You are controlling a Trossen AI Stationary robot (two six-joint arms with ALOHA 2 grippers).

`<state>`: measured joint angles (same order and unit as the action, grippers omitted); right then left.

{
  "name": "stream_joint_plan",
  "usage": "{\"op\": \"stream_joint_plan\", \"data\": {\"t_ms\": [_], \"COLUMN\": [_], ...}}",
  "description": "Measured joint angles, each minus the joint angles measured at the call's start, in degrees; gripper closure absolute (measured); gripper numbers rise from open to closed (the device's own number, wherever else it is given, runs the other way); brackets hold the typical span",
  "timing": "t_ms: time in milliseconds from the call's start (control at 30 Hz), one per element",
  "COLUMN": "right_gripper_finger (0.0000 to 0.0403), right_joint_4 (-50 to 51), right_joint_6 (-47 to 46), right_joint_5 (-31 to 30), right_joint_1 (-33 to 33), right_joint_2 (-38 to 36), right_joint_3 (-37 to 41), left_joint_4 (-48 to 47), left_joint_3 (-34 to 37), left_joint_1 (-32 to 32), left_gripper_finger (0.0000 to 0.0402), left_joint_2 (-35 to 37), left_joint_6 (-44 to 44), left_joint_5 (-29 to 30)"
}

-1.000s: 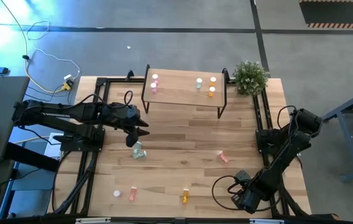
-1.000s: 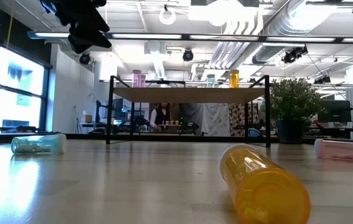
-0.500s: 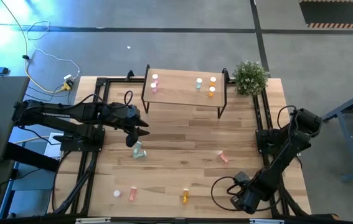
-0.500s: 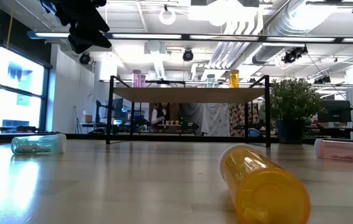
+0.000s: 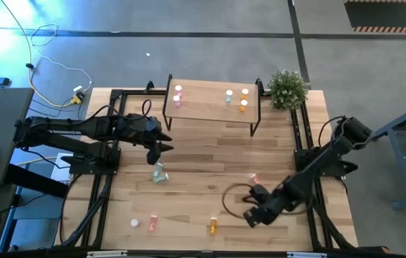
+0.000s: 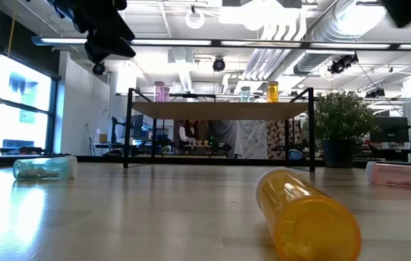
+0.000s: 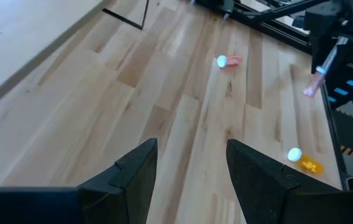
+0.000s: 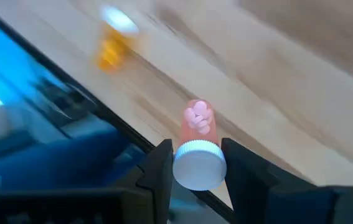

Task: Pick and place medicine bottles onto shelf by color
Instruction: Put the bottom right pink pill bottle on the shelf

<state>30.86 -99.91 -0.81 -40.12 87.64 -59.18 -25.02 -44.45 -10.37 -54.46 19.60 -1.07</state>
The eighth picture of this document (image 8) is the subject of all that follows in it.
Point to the orange medicine bottle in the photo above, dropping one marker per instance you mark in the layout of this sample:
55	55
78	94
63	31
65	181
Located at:
114	43

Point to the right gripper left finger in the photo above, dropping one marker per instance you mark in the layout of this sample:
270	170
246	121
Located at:
162	174

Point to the red medicine bottle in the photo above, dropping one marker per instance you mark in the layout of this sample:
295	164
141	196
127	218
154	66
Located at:
199	165

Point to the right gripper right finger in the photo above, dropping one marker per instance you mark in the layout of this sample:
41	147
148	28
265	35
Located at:
244	183

